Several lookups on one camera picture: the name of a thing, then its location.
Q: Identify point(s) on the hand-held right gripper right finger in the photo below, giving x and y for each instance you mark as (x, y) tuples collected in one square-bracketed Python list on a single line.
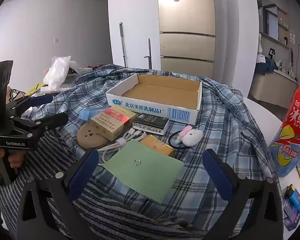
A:
[(220, 177)]

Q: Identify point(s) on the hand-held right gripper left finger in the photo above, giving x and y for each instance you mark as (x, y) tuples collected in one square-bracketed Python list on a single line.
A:
[(82, 175)]

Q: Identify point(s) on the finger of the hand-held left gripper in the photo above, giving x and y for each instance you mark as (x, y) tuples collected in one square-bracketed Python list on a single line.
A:
[(55, 120), (41, 99)]

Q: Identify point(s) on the round brown bear compact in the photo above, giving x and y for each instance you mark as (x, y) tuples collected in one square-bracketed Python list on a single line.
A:
[(88, 136)]

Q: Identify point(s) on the gold foil box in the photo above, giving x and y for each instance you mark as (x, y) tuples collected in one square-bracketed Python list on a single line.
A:
[(157, 145)]

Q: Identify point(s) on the black box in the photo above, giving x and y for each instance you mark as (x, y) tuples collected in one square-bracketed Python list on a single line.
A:
[(150, 121)]

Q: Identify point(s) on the white cardboard box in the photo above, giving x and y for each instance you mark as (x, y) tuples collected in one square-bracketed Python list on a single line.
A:
[(150, 106)]

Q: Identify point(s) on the person's left hand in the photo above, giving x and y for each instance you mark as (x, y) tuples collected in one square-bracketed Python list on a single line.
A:
[(18, 160)]

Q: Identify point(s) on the yellow packet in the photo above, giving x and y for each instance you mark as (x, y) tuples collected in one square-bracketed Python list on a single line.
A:
[(37, 88)]

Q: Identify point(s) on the clear plastic bag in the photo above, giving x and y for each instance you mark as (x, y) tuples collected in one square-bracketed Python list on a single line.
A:
[(56, 72)]

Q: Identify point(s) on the small blue packet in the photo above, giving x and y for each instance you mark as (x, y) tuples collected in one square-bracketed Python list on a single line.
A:
[(86, 115)]

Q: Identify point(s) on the blue plaid shirt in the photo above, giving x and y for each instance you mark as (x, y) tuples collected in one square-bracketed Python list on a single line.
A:
[(215, 120)]

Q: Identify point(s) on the blue lighter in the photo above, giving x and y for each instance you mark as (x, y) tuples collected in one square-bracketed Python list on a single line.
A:
[(297, 197)]

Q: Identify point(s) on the purple box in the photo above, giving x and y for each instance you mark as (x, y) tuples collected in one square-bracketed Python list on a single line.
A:
[(290, 217)]

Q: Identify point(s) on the red iced tea bottle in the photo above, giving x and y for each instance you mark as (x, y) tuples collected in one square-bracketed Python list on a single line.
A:
[(292, 130)]

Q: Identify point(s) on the beige counter cabinet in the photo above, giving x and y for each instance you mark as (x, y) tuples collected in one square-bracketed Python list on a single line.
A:
[(270, 87)]

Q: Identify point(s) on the dark pole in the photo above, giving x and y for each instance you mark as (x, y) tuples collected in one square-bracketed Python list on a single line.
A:
[(149, 52)]

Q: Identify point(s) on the blue clothes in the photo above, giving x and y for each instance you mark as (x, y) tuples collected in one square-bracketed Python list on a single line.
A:
[(265, 66)]

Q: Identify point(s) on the gold refrigerator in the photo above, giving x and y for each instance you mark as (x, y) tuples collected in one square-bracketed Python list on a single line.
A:
[(187, 50)]

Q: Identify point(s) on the black stand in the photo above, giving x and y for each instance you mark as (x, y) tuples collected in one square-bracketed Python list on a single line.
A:
[(271, 53)]

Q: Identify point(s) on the white rabbit toy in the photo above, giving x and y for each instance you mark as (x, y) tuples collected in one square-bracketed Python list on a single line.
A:
[(260, 47)]

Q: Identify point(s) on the kitchen window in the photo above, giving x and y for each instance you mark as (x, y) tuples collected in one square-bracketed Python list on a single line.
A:
[(271, 22)]

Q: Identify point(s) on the wooden wall shelf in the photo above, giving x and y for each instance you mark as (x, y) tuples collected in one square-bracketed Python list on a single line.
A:
[(283, 25)]

